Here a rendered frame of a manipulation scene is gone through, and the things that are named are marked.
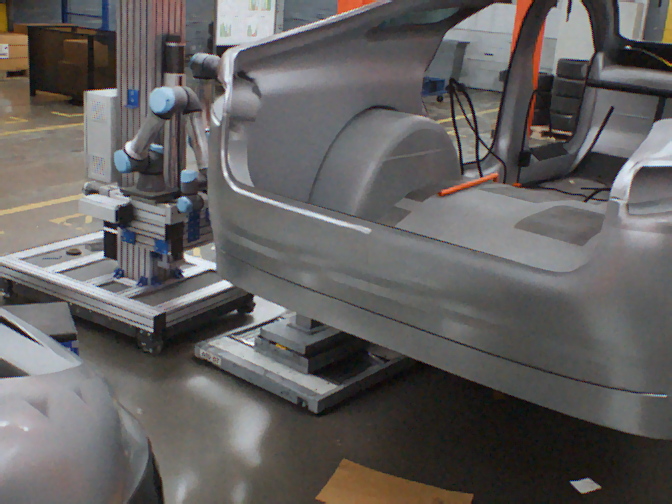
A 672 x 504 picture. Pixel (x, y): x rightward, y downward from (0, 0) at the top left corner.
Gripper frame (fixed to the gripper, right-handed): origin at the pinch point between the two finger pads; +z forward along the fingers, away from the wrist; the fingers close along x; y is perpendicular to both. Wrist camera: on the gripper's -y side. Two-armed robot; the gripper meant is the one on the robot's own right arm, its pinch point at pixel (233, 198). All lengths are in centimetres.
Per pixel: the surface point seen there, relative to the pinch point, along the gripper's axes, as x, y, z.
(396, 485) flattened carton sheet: -135, -82, -47
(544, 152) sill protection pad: -77, 14, 203
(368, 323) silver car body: -142, 3, -91
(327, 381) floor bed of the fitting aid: -67, -76, -2
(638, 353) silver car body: -227, 21, -93
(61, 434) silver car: -216, 64, -264
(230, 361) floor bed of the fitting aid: -20, -76, -20
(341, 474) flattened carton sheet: -115, -81, -56
